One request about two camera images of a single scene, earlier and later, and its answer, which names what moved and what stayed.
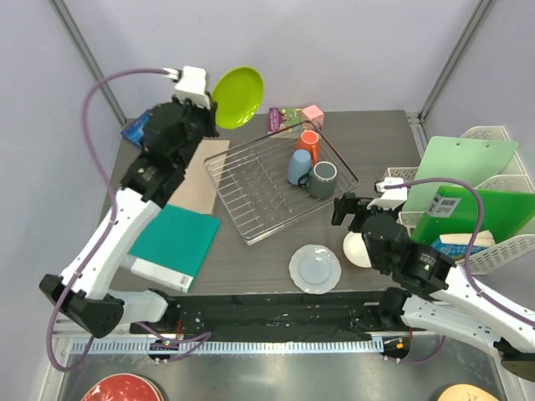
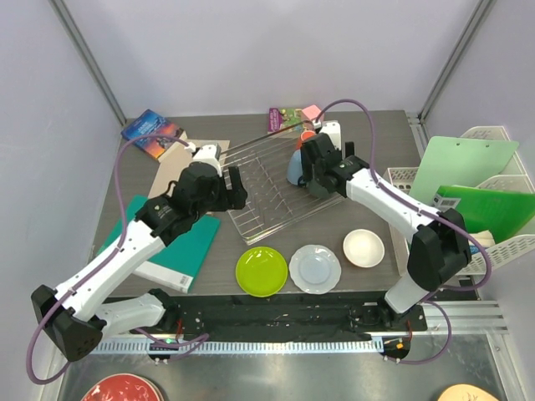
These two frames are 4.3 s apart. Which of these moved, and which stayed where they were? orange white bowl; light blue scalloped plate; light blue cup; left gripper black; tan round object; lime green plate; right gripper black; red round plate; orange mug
Moved: right gripper black; left gripper black; lime green plate
Stayed: orange mug; orange white bowl; red round plate; light blue cup; tan round object; light blue scalloped plate
